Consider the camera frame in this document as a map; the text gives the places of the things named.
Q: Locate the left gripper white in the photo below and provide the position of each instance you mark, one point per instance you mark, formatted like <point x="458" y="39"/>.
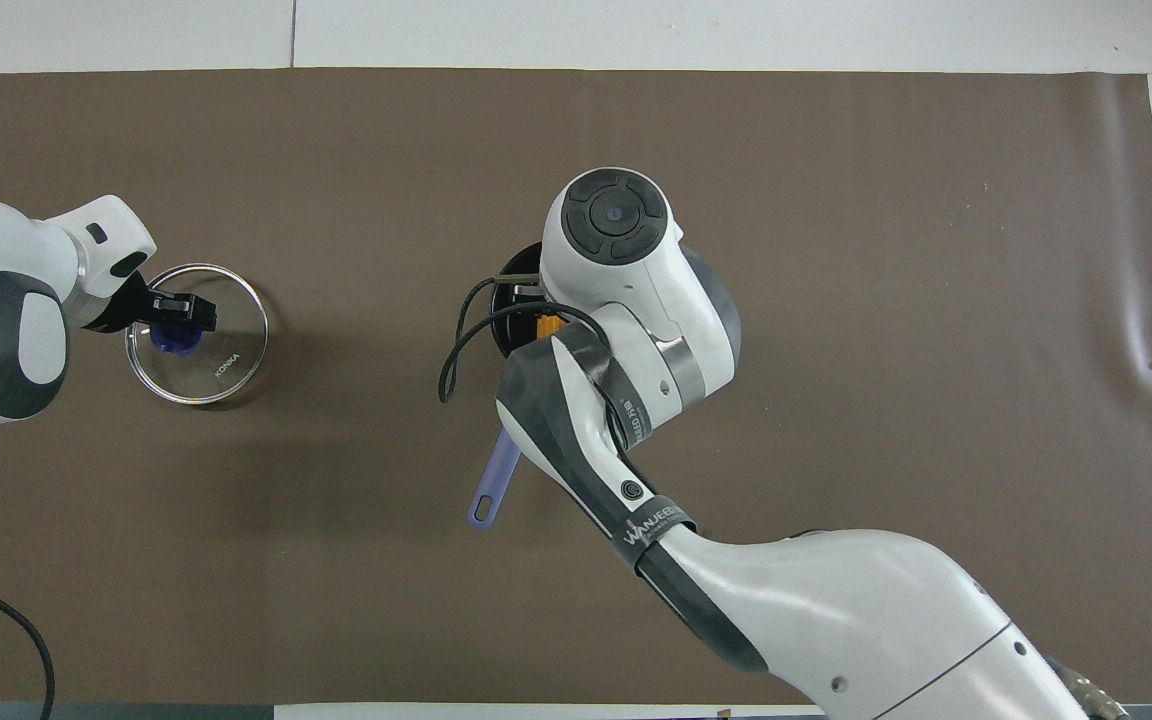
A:
<point x="106" y="245"/>

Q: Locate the yellow corn cob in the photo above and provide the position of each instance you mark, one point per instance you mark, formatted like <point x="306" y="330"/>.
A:
<point x="549" y="327"/>

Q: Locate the glass lid purple knob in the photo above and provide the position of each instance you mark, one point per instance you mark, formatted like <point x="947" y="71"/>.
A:
<point x="226" y="362"/>

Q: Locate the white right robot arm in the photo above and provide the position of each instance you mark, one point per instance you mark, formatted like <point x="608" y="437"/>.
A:
<point x="656" y="300"/>

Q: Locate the brown table mat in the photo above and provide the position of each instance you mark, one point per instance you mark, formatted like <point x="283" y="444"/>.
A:
<point x="836" y="250"/>

